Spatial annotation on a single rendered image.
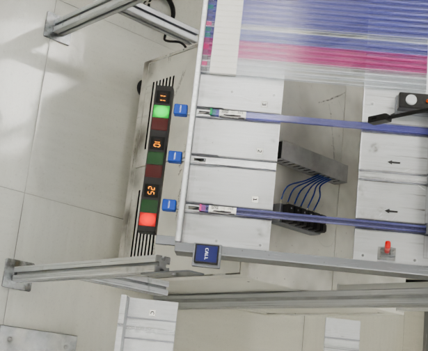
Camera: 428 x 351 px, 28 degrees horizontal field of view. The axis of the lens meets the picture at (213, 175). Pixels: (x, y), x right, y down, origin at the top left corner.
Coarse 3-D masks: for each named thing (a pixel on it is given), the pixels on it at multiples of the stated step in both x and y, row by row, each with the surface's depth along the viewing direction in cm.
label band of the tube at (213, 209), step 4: (212, 208) 189; (216, 208) 189; (220, 208) 189; (224, 208) 189; (228, 208) 189; (232, 208) 189; (236, 208) 189; (212, 212) 190; (216, 212) 189; (220, 212) 189; (224, 212) 189; (228, 212) 189; (232, 212) 189
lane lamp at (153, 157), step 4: (148, 152) 195; (152, 152) 195; (156, 152) 195; (148, 156) 195; (152, 156) 195; (156, 156) 195; (160, 156) 195; (148, 160) 194; (152, 160) 194; (156, 160) 194; (160, 160) 194; (160, 164) 194
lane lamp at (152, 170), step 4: (148, 164) 194; (152, 164) 194; (148, 168) 194; (152, 168) 194; (156, 168) 194; (160, 168) 194; (148, 172) 194; (152, 172) 194; (156, 172) 194; (160, 172) 194; (148, 176) 194; (152, 176) 194; (156, 176) 193; (160, 176) 193
